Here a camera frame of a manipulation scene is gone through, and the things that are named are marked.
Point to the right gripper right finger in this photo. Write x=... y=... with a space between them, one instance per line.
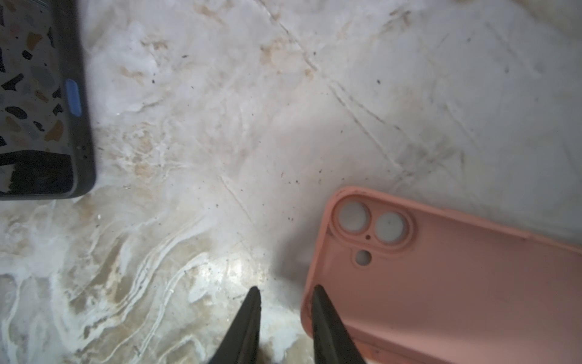
x=332 y=341

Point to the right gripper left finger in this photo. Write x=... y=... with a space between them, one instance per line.
x=240 y=345

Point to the pink phone case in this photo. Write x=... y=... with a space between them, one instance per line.
x=414 y=283

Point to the black phone case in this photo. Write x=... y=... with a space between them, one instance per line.
x=66 y=19

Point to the blue smartphone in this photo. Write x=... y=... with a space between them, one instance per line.
x=37 y=153

